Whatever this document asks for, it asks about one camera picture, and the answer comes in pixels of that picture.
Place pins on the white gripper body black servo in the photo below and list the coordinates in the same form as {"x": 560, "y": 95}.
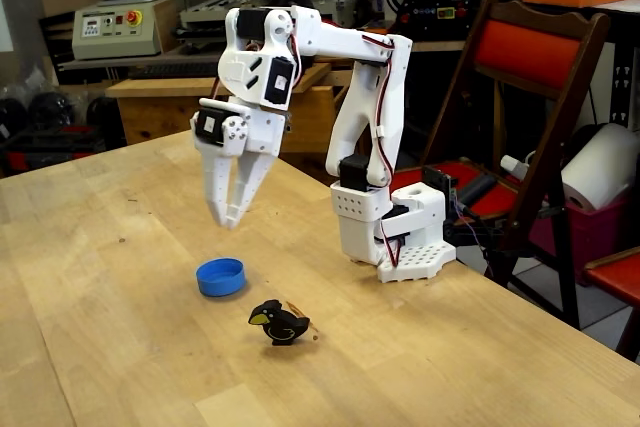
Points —
{"x": 261, "y": 135}

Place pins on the white fixed gripper finger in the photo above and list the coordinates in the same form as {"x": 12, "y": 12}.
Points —
{"x": 252, "y": 177}

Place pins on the white moving gripper finger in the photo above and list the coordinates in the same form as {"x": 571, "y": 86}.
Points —
{"x": 217, "y": 182}

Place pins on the black wooden bird toy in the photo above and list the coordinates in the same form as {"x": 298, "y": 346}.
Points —
{"x": 280, "y": 328}

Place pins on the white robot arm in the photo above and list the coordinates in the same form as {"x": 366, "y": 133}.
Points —
{"x": 350, "y": 44}

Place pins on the blue round shallow box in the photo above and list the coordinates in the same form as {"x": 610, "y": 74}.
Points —
{"x": 220, "y": 286}

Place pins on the beige control box red button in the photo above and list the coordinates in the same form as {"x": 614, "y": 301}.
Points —
{"x": 115, "y": 42}

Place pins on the wooden workbench cabinet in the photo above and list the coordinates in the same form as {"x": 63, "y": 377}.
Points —
{"x": 160, "y": 117}

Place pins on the black keyboard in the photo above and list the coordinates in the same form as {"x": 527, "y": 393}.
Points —
{"x": 175, "y": 69}

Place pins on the black helmet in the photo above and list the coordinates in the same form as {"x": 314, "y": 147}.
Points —
{"x": 102, "y": 114}
{"x": 50, "y": 109}
{"x": 12, "y": 117}

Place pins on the red and black toolbox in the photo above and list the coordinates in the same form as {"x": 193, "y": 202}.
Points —
{"x": 50, "y": 147}

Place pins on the black controller board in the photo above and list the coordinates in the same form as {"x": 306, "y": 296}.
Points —
{"x": 437, "y": 179}

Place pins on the black machine round green table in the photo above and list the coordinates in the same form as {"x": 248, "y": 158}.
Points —
{"x": 425, "y": 14}

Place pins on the black cylinder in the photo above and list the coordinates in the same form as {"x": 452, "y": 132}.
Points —
{"x": 475, "y": 188}

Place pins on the white plug adapter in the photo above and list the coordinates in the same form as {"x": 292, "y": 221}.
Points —
{"x": 512, "y": 165}

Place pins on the wooden folding chair red cushions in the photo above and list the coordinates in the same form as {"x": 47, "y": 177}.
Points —
{"x": 525, "y": 52}

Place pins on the white paper towel roll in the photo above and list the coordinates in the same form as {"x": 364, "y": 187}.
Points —
{"x": 600, "y": 167}

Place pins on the pink plastic bin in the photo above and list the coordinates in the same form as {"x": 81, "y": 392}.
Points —
{"x": 595, "y": 239}

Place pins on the red seat wooden chair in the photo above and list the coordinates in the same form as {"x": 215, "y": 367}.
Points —
{"x": 615, "y": 277}

